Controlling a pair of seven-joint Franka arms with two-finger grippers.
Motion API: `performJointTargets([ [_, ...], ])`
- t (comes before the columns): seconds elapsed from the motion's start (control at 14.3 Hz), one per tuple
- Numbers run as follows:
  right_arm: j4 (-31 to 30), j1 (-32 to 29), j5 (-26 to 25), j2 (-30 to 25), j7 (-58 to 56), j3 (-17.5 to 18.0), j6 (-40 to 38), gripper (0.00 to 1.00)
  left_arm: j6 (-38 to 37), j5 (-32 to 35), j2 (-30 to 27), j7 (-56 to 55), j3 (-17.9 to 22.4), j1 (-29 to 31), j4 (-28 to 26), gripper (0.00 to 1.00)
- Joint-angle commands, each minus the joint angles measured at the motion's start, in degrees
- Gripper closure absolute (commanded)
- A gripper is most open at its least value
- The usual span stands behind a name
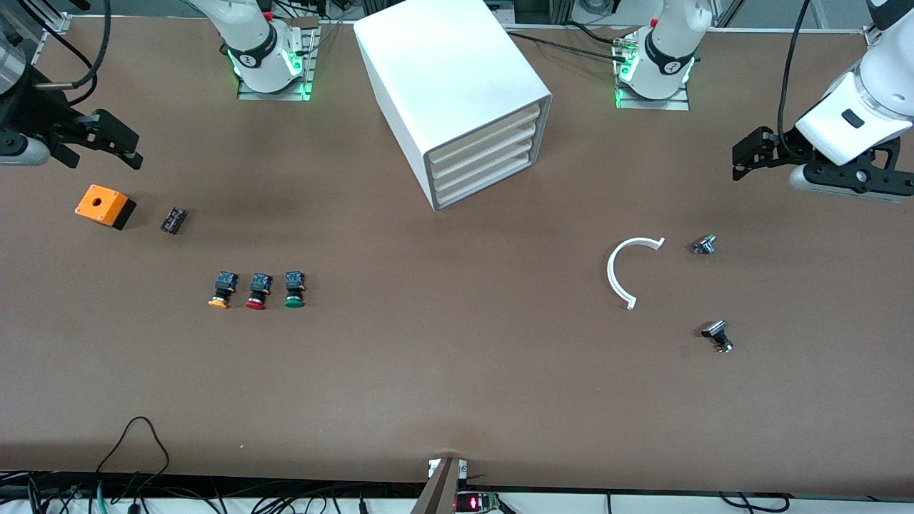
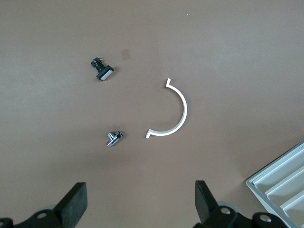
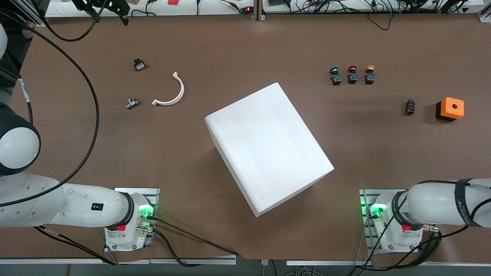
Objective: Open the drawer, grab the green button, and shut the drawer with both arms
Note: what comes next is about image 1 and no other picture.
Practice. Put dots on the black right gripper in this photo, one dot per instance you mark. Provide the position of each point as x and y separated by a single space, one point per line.
30 114

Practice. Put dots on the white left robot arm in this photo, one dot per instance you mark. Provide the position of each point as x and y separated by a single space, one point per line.
864 107

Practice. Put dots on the orange button enclosure box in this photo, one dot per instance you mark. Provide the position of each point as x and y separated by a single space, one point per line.
100 203

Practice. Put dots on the yellow push button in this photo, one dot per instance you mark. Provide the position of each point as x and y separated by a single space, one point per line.
223 289

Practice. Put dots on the white semicircular bracket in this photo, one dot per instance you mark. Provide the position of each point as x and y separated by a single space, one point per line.
611 275

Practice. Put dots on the black device with red light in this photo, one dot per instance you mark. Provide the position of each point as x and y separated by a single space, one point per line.
475 503

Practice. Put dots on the red push button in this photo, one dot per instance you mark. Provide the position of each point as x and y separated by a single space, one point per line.
258 291

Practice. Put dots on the white cabinet drawer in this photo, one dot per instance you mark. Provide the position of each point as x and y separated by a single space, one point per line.
485 183
485 155
485 140
485 170

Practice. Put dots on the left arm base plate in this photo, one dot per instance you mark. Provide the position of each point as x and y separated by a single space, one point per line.
628 105

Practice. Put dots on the brown centre post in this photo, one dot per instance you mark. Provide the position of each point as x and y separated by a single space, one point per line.
439 492

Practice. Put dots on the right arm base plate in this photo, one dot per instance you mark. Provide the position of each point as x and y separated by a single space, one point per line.
246 95

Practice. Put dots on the small black contact block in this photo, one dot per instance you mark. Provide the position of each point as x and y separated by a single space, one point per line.
173 220

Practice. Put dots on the green push button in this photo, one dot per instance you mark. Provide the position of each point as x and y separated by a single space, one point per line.
293 291

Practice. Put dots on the black button with white face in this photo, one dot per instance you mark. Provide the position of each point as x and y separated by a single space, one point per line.
714 330

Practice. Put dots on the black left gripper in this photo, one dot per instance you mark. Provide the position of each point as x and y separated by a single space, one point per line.
780 145

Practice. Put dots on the white drawer cabinet housing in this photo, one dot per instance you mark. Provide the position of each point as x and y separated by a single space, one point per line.
443 64

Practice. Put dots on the white mounting bracket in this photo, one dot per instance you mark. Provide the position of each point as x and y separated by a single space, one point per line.
432 467

